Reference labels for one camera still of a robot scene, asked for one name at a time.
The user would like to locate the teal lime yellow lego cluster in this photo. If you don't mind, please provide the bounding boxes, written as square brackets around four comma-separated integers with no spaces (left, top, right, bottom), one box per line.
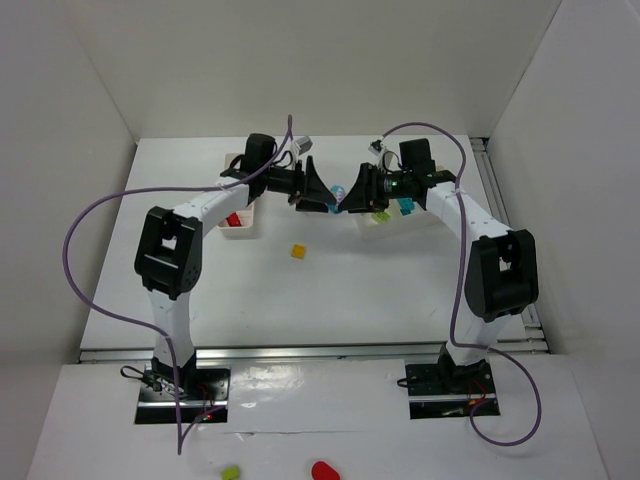
[330,185,346,204]

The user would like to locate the small lime lego brick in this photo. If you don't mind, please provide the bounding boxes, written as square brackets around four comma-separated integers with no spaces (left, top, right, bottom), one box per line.
[371,212,392,224]

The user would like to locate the long teal lego brick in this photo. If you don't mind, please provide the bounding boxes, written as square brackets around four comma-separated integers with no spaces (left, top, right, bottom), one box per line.
[397,198,415,212]

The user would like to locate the small yellow lego brick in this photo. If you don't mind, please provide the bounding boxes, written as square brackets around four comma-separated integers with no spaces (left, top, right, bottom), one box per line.
[290,244,307,260]

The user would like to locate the red lego brick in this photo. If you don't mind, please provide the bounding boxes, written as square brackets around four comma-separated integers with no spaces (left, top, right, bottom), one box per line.
[226,213,242,228]

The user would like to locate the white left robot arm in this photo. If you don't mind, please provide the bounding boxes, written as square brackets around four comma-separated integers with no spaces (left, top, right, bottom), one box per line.
[134,133,336,391]

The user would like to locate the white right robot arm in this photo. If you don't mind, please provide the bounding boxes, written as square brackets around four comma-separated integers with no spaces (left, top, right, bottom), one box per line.
[338,138,539,393]

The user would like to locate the white left sorting tray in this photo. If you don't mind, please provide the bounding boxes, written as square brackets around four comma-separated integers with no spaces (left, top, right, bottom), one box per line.
[217,151,259,241]

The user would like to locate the white sorting tray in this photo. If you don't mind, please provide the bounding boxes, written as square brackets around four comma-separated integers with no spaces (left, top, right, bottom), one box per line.
[217,151,259,241]
[355,199,439,241]

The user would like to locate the white right sorting tray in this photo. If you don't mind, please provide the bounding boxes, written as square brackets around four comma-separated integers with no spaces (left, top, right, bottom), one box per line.
[355,199,439,241]

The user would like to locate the red piece on front ledge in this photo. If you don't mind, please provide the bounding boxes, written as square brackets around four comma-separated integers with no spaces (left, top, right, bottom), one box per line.
[311,461,341,480]

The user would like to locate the lime lego on front ledge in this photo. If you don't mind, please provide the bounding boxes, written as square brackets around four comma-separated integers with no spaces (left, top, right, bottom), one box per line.
[220,465,241,480]

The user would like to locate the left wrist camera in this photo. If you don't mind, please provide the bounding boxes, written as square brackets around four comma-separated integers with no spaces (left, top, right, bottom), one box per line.
[291,136,313,155]

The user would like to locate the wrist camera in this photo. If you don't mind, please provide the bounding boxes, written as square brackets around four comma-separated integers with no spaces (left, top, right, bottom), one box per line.
[368,140,388,157]
[291,136,313,155]

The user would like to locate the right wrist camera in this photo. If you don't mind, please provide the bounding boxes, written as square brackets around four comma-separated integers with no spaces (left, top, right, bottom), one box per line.
[368,140,388,157]

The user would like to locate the aluminium side rail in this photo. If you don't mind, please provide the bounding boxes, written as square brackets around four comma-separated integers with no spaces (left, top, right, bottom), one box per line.
[469,136,545,342]

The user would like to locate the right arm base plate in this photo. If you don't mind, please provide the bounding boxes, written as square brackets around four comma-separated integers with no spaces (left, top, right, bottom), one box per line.
[396,362,500,420]

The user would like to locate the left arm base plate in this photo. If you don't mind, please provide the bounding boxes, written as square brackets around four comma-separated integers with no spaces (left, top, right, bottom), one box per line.
[120,366,231,425]

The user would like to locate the aluminium front rail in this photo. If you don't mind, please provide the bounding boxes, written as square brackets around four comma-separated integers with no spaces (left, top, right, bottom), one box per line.
[77,340,550,365]

